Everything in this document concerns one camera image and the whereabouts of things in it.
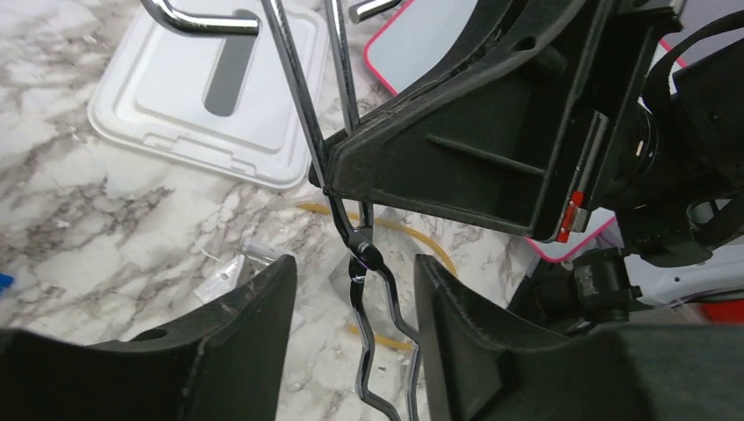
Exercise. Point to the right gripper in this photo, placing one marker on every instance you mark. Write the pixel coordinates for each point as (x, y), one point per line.
(677, 192)

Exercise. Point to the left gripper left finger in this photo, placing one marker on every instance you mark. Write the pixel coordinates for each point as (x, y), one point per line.
(222, 361)

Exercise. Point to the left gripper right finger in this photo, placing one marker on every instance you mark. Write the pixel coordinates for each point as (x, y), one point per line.
(483, 362)

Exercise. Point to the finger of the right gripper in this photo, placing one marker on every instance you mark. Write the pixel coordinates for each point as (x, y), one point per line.
(530, 105)

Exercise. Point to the metal crucible tongs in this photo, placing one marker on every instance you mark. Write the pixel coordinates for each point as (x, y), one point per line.
(358, 238)

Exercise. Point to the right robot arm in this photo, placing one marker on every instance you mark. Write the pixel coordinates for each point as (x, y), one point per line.
(605, 286)

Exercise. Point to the yellow rubber tube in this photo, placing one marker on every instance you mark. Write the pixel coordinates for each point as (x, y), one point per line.
(389, 228)

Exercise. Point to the pink framed whiteboard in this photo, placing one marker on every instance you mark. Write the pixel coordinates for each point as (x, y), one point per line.
(411, 43)

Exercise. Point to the blue cap vial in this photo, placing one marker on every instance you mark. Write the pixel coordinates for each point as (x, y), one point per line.
(6, 281)

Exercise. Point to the white plastic lid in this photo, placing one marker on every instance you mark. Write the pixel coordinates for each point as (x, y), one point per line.
(219, 103)

